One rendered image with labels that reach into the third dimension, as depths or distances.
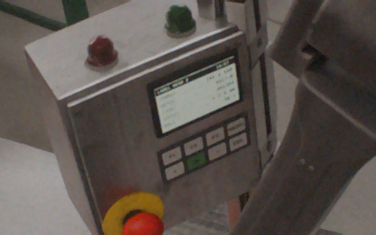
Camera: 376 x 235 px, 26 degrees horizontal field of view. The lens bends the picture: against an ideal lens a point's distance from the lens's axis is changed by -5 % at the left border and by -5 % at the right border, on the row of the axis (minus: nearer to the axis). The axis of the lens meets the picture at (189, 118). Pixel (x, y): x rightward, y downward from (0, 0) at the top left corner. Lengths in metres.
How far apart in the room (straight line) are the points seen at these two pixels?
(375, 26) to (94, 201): 0.37
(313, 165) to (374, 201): 2.08
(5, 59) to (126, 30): 2.70
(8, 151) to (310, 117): 1.22
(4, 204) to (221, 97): 0.87
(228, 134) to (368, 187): 1.87
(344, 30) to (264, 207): 0.14
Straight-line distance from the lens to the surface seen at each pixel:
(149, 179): 0.74
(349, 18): 0.43
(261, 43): 0.74
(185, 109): 0.71
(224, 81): 0.71
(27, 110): 3.10
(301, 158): 0.49
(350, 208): 2.54
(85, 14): 2.37
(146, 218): 0.73
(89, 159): 0.70
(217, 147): 0.75
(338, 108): 0.46
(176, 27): 0.69
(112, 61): 0.67
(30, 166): 1.60
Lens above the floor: 1.87
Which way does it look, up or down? 40 degrees down
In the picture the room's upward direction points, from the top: 10 degrees counter-clockwise
